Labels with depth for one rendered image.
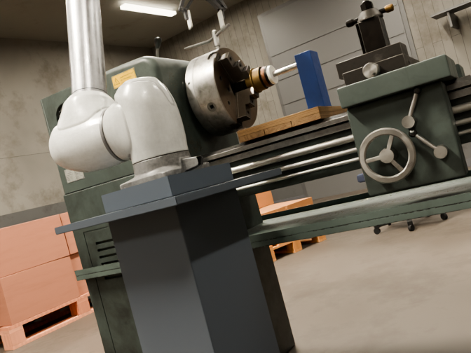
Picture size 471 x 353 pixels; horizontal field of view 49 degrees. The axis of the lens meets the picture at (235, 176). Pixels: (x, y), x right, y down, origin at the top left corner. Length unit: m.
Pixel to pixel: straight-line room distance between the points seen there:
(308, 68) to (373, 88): 0.39
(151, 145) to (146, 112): 0.08
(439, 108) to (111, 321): 1.43
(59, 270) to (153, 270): 3.00
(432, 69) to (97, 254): 1.38
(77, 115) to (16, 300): 2.73
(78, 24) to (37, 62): 8.05
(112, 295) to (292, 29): 7.92
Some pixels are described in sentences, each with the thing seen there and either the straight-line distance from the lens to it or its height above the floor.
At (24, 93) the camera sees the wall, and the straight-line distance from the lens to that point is 9.32.
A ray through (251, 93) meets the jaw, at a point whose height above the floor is 1.03.
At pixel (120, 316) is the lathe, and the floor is 0.35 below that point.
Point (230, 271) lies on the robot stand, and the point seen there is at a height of 0.53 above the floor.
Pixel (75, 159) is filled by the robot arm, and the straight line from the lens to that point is 1.48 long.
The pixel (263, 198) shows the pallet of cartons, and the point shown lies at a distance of 5.09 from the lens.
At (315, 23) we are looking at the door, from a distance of 9.41.
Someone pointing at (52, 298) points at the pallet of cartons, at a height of 0.23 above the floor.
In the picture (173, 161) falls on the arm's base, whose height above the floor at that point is 0.84.
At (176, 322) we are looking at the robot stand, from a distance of 1.33.
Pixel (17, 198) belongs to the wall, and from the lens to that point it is 8.74.
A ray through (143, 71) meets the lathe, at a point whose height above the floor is 1.20.
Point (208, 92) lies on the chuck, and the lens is 1.87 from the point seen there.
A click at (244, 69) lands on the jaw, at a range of 1.93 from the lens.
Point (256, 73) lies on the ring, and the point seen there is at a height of 1.10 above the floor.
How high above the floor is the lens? 0.76
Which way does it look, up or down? level
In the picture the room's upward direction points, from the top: 15 degrees counter-clockwise
